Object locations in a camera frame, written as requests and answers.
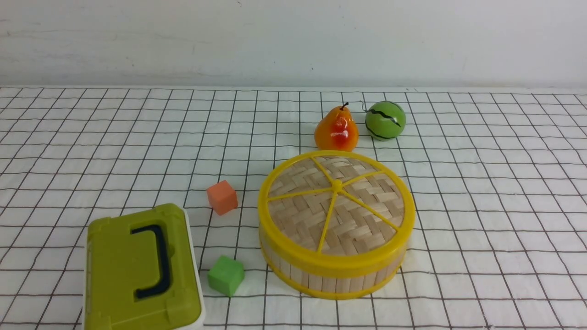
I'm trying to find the green toy watermelon ball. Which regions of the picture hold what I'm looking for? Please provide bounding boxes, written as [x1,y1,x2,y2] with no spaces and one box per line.
[365,100,406,141]

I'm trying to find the orange foam cube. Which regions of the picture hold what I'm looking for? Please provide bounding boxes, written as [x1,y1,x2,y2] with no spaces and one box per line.
[207,180,238,215]

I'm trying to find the bamboo steamer base yellow rim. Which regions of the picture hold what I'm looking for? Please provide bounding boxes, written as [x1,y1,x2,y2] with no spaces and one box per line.
[260,238,407,300]

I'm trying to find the olive green lidded box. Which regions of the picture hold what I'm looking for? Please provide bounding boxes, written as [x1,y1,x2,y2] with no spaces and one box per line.
[82,203,206,330]

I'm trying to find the yellow woven bamboo steamer lid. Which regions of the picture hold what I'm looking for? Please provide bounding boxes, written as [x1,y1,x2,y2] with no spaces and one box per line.
[257,150,415,277]

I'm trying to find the white black grid tablecloth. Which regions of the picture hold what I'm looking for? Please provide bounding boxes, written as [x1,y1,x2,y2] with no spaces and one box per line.
[0,86,587,330]

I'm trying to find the green foam cube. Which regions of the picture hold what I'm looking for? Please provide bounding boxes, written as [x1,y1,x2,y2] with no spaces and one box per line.
[208,255,245,297]

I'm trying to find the orange yellow toy pear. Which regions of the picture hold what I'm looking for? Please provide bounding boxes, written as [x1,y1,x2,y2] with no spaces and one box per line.
[314,102,359,152]

